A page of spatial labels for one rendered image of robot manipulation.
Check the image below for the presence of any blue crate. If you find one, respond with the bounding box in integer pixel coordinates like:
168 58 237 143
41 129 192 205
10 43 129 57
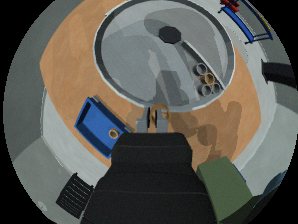
74 95 133 159

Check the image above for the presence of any bronze bushing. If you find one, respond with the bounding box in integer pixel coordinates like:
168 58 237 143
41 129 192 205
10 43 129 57
109 127 120 138
150 103 171 126
201 73 215 85

